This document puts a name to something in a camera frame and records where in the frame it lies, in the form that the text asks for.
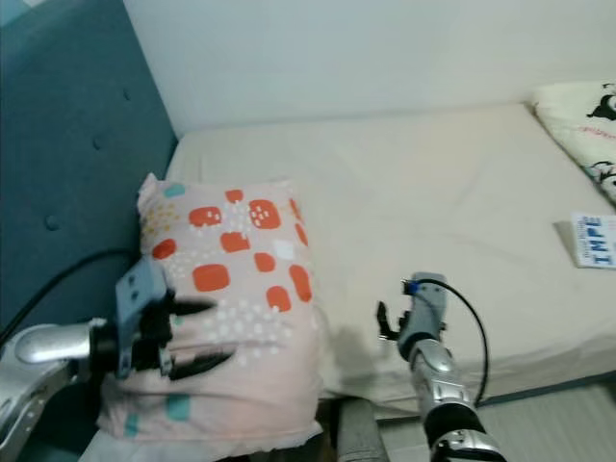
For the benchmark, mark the pink pillow with orange patches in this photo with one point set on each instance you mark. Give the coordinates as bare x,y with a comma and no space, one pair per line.
241,289

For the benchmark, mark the white book with blue letters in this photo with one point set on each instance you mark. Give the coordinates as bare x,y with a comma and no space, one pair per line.
595,241

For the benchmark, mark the cream cartoon print quilt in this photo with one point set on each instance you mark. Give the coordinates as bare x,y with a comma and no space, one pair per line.
582,120

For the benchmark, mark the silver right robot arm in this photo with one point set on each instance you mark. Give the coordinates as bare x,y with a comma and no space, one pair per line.
448,404

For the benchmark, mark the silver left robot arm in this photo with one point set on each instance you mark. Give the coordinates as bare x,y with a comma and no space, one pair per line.
48,375

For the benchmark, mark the teal upholstered headboard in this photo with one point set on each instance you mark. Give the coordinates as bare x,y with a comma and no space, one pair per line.
77,144

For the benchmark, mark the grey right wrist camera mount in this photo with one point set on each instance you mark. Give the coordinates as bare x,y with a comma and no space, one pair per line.
425,308

